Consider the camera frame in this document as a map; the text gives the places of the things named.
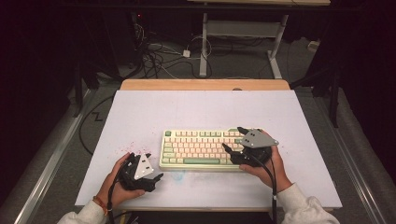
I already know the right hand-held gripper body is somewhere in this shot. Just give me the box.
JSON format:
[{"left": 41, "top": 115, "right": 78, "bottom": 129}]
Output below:
[{"left": 230, "top": 129, "right": 280, "bottom": 168}]

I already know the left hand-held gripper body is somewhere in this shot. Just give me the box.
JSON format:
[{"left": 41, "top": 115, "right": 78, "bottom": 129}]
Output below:
[{"left": 118, "top": 152, "right": 157, "bottom": 192}]

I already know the green and pink keyboard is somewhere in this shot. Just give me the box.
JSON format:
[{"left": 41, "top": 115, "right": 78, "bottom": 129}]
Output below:
[{"left": 158, "top": 127, "right": 272, "bottom": 173}]

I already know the person's right hand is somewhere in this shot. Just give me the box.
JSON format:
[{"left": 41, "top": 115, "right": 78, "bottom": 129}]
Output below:
[{"left": 238, "top": 130, "right": 294, "bottom": 194}]

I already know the person's left hand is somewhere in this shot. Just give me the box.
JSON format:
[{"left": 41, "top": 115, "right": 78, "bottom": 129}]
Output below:
[{"left": 96, "top": 151, "right": 147, "bottom": 210}]

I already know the white table cover sheet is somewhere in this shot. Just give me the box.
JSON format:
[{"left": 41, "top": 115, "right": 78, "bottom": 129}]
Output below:
[{"left": 75, "top": 90, "right": 343, "bottom": 210}]

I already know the black metal stand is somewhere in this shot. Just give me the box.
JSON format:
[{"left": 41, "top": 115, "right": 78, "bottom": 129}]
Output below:
[{"left": 290, "top": 62, "right": 342, "bottom": 129}]

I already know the left hand-held gripper black cable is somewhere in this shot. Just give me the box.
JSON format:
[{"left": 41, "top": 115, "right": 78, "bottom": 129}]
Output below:
[{"left": 106, "top": 158, "right": 133, "bottom": 224}]

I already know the hand-held gripper black cable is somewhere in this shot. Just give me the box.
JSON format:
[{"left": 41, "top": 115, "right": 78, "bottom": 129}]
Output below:
[
  {"left": 247, "top": 151, "right": 278, "bottom": 224},
  {"left": 106, "top": 158, "right": 133, "bottom": 224}
]

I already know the right hand-held gripper black cable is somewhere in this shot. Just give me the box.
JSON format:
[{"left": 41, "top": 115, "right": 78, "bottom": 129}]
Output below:
[{"left": 247, "top": 151, "right": 278, "bottom": 224}]

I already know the orange bead bracelet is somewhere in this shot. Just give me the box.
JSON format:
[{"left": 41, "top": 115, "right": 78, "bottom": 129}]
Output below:
[{"left": 92, "top": 195, "right": 109, "bottom": 217}]

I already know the black floor cable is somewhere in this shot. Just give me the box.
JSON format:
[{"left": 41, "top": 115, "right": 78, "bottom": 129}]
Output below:
[{"left": 78, "top": 94, "right": 116, "bottom": 157}]

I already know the grey metal floor rail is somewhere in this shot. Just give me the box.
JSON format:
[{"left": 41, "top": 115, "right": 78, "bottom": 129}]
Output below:
[
  {"left": 312, "top": 92, "right": 389, "bottom": 224},
  {"left": 13, "top": 89, "right": 94, "bottom": 224}
]

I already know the tangle of floor cables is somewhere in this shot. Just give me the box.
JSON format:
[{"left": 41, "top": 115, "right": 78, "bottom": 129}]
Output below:
[{"left": 130, "top": 22, "right": 214, "bottom": 80}]

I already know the white metal desk frame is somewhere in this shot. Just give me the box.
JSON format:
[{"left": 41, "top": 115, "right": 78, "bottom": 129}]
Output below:
[{"left": 186, "top": 0, "right": 332, "bottom": 79}]

